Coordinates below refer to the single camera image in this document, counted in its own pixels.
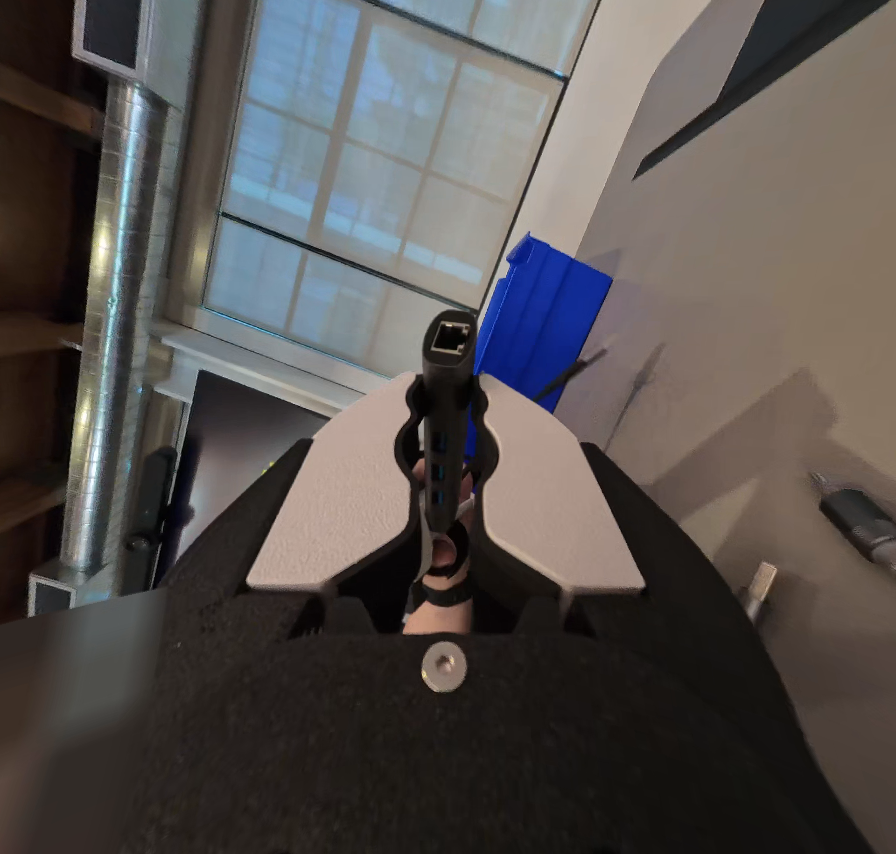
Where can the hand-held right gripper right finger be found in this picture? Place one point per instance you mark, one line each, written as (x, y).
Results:
(560, 511)

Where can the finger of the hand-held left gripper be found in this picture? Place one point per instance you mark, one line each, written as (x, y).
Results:
(428, 539)

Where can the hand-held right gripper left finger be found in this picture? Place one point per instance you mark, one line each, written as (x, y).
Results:
(336, 504)

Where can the grey usb hub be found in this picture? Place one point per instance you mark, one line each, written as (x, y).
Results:
(448, 392)

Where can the blue plastic bin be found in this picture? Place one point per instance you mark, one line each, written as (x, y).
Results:
(539, 315)

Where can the person's left hand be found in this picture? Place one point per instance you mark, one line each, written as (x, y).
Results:
(444, 554)

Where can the large grid window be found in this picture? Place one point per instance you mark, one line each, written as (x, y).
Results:
(392, 146)

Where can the white vent box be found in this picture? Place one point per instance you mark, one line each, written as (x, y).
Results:
(133, 20)

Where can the black wall screen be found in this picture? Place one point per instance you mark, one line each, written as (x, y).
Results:
(238, 448)

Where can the black wall-mounted device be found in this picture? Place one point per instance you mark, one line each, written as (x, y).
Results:
(154, 497)

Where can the silver spiral air duct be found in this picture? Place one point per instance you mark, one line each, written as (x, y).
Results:
(119, 308)

